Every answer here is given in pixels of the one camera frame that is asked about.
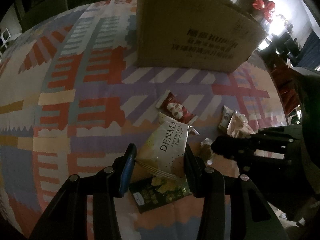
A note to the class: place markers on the white Denma cheese ball bag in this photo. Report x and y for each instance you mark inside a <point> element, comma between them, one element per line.
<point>162,154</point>

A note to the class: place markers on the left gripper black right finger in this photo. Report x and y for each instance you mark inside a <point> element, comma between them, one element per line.
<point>194,170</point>

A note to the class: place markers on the colourful patterned tablecloth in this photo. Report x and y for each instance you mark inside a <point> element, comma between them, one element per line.
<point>72,99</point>

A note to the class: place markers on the dark green chip packet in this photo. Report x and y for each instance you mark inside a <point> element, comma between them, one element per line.
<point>154,192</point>

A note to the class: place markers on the red white snack packet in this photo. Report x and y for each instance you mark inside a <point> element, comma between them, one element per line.
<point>169,105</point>

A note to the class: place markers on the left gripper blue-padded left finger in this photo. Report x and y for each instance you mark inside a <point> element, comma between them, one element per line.
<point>127,167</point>

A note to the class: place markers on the red ribbon decoration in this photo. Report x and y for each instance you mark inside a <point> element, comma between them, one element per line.
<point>266,8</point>

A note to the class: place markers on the beige red biscuit packet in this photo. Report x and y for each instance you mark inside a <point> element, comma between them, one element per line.
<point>238,126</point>

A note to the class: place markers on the brown cardboard box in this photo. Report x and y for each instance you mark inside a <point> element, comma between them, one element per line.
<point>201,34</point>

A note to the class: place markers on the white gold small packet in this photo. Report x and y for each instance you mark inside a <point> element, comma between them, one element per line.
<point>226,117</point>

